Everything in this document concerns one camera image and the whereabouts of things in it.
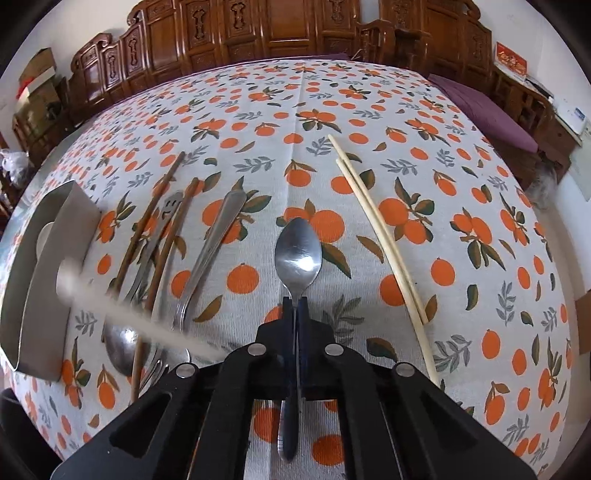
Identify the plain handle steel fork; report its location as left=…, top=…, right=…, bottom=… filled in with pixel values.
left=173, top=189, right=247, bottom=333

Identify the red and white box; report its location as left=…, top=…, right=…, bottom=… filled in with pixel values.
left=17, top=74, right=58, bottom=101

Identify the white spoon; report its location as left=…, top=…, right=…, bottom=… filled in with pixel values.
left=36, top=222, right=57, bottom=261

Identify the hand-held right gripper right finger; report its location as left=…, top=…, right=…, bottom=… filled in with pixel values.
left=298, top=298, right=539, bottom=480

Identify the light bamboo chopstick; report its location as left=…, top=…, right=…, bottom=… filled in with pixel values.
left=55, top=261, right=229, bottom=361
left=327, top=134, right=430, bottom=326
left=336, top=159, right=441, bottom=388

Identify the large steel spoon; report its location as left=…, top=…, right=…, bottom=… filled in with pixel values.
left=102, top=318, right=153, bottom=377

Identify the brown wooden chopstick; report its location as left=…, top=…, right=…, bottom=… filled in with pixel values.
left=111, top=151, right=186, bottom=291
left=129, top=178, right=200, bottom=403

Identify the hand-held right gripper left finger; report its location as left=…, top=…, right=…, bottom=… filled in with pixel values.
left=51, top=298, right=295, bottom=480

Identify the brown cardboard box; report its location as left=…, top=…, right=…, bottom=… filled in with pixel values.
left=21, top=47, right=57, bottom=80

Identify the purple seat cushion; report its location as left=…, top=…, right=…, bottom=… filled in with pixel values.
left=259, top=52, right=349, bottom=64
left=427, top=74, right=539, bottom=153

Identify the white appliance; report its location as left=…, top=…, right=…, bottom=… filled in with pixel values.
left=551, top=97, right=591, bottom=146

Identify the clear plastic bag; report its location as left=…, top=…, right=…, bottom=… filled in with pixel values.
left=0, top=148, right=31, bottom=185

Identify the grey cardboard box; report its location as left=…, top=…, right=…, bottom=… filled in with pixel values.
left=0, top=180, right=102, bottom=381

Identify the dark wooden side cabinet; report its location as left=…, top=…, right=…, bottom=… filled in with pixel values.
left=11, top=76, right=72, bottom=158

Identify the orange print tablecloth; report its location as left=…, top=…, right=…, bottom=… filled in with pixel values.
left=0, top=60, right=580, bottom=480

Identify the long carved wooden sofa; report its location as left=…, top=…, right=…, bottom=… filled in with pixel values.
left=68, top=0, right=365, bottom=125

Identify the grey plastic bag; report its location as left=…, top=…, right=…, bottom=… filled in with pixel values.
left=526, top=164, right=560, bottom=209

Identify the red gift box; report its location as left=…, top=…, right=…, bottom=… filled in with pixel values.
left=494, top=41, right=529, bottom=77

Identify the smiley handle steel fork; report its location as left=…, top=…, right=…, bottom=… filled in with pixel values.
left=124, top=190, right=185, bottom=303

